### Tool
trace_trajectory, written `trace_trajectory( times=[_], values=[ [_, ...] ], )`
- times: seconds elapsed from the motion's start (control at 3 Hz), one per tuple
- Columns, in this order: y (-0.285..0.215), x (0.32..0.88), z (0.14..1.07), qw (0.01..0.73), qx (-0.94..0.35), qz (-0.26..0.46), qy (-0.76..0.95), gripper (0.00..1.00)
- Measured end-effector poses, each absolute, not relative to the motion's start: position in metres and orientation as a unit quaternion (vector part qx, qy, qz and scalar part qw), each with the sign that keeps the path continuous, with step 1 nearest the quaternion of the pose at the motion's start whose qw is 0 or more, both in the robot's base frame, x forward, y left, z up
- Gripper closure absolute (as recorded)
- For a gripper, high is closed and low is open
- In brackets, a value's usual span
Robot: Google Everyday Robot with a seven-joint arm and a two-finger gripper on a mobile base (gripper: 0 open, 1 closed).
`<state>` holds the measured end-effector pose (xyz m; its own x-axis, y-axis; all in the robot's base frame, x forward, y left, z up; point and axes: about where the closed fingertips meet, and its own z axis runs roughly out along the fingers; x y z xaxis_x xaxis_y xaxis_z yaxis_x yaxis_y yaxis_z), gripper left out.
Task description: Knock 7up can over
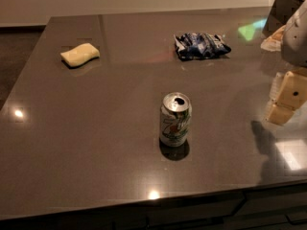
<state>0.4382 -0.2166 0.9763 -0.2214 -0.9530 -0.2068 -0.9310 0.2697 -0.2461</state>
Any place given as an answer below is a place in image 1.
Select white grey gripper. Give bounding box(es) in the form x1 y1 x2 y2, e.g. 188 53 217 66
265 0 307 126

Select white green 7up can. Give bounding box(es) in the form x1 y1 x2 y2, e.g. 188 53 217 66
159 92 192 148

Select crumpled beige wrapper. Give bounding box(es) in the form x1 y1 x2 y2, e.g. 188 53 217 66
261 26 285 52

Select dark box with snacks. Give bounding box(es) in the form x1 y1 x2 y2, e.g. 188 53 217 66
262 0 302 36

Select blue white chip bag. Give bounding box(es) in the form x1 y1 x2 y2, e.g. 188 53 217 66
174 33 231 61

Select dark cabinet drawers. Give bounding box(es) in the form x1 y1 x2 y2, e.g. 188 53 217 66
0 183 307 230

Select yellow sponge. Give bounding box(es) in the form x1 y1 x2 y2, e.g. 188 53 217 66
60 43 100 68

